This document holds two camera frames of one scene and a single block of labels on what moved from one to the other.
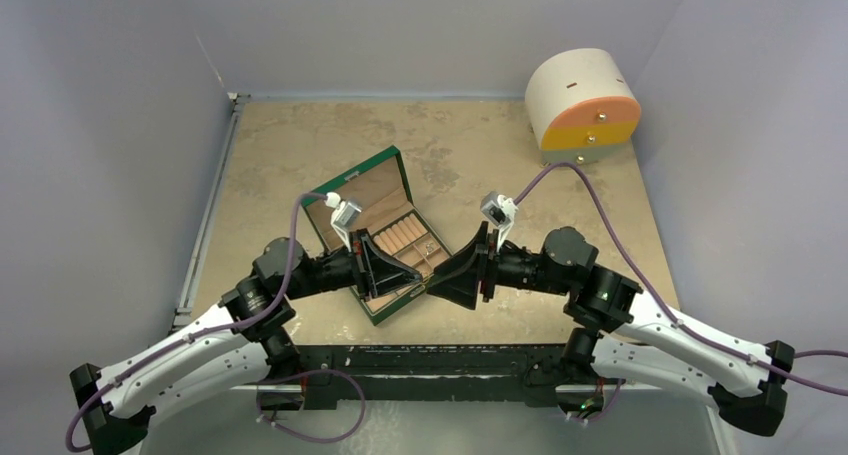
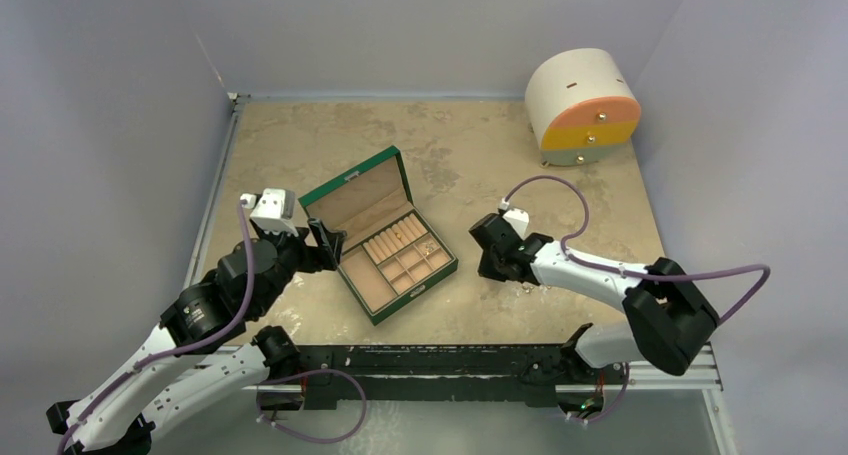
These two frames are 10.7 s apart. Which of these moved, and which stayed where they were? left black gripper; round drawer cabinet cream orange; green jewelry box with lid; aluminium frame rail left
Moved: left black gripper
Stayed: round drawer cabinet cream orange; green jewelry box with lid; aluminium frame rail left
